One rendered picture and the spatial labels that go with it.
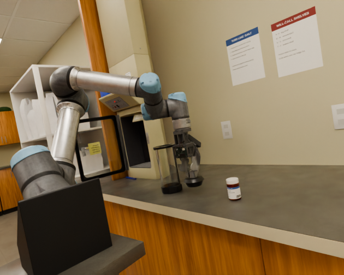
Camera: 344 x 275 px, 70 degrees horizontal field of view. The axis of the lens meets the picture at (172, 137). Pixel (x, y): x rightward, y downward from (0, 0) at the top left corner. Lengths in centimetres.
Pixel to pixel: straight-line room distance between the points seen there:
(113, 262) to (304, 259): 50
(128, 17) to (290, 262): 144
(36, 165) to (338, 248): 80
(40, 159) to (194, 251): 65
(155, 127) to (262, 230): 98
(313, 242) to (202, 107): 122
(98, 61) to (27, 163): 117
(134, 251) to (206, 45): 133
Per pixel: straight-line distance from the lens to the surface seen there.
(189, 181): 106
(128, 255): 76
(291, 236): 74
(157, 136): 154
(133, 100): 150
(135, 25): 165
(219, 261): 99
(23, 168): 84
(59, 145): 102
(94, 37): 192
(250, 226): 79
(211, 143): 173
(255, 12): 156
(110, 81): 98
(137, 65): 156
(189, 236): 104
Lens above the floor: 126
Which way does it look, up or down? 3 degrees down
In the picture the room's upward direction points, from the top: 10 degrees counter-clockwise
